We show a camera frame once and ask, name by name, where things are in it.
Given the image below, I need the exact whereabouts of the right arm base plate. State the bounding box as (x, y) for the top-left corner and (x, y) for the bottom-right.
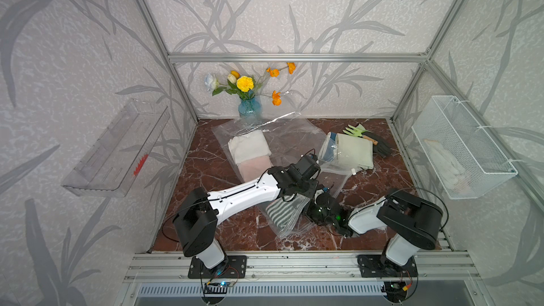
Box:
(357, 254), (419, 279)

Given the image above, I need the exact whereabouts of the pink fluffy towel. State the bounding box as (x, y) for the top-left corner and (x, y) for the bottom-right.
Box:
(238, 155), (272, 182)

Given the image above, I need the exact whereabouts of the green garden fork wooden handle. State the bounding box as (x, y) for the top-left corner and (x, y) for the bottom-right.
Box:
(343, 125), (378, 146)

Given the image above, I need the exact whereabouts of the cream towel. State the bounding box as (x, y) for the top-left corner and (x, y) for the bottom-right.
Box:
(336, 134), (374, 171)

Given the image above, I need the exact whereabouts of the aluminium frame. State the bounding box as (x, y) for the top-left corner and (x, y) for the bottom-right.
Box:
(138, 0), (543, 305)

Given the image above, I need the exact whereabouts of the white cloth in basket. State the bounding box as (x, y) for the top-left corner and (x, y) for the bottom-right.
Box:
(424, 139), (468, 194)

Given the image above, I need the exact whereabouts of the clear plastic wall shelf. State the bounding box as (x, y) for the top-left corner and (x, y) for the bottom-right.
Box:
(61, 99), (171, 198)

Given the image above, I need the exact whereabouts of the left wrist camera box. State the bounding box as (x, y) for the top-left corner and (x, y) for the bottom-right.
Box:
(294, 154), (321, 180)

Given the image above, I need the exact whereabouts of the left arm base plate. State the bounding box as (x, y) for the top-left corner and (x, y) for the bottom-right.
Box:
(188, 255), (248, 279)

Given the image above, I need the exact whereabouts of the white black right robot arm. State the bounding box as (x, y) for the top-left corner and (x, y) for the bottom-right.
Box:
(305, 189), (443, 269)

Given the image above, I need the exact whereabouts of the artificial flower bouquet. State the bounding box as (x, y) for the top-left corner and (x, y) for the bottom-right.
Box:
(204, 62), (297, 106)

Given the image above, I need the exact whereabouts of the clear plastic vacuum bag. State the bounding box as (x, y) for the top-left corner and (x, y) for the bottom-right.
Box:
(213, 110), (357, 237)

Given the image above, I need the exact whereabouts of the left circuit board with wires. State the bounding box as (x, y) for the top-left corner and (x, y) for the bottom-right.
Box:
(200, 279), (239, 297)

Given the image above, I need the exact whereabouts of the circuit board with wires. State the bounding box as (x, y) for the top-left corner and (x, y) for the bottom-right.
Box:
(382, 281), (417, 305)
(200, 279), (239, 297)

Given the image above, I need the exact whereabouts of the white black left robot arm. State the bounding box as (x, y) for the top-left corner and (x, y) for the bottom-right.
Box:
(172, 164), (320, 270)

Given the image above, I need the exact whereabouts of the right circuit board with wires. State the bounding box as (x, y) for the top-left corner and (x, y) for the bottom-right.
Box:
(382, 281), (417, 305)

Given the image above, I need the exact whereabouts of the blue glass vase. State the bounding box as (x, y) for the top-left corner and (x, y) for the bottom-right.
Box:
(238, 96), (262, 118)

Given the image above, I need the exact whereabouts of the blue white striped towel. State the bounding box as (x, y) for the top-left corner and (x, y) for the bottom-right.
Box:
(318, 132), (338, 163)

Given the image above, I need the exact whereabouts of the white wire mesh basket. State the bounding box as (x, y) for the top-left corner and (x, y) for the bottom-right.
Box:
(412, 96), (518, 200)

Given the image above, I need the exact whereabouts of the green white striped towel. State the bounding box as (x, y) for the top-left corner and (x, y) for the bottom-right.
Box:
(265, 195), (310, 237)

